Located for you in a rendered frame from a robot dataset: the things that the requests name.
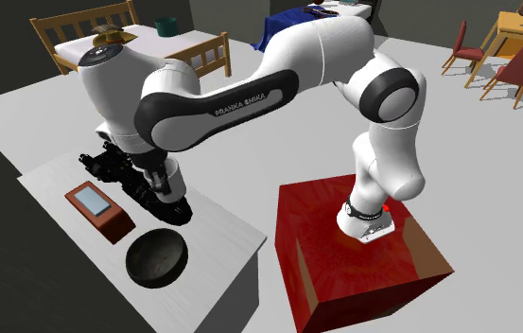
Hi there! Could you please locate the brown box with pale-blue panel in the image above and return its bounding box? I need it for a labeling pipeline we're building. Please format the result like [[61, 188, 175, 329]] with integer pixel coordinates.
[[63, 180, 137, 246]]

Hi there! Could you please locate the black bumpy object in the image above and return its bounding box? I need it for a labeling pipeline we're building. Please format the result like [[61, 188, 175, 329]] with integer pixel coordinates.
[[127, 177, 194, 228]]

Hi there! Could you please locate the black bowl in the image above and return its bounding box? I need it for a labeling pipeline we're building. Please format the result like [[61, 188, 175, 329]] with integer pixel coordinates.
[[125, 227, 190, 290]]

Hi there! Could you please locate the wooden bed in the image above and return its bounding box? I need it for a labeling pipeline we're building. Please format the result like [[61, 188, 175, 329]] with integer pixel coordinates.
[[29, 0, 233, 79]]

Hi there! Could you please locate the white table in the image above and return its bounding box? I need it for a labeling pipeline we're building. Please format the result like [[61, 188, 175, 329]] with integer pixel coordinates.
[[16, 149, 269, 333]]

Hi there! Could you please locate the teal bin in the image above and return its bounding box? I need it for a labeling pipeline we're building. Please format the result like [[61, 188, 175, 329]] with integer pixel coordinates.
[[154, 16, 180, 39]]

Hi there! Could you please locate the table with blue cloth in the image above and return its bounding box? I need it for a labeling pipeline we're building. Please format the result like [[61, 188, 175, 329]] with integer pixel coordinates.
[[251, 0, 380, 53]]

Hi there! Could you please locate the red robot stand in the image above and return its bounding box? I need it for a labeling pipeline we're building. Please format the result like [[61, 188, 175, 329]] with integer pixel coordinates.
[[273, 173, 456, 333]]

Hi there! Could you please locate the yellow wooden table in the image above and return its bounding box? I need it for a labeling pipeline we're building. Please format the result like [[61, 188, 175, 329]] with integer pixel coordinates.
[[463, 0, 523, 90]]

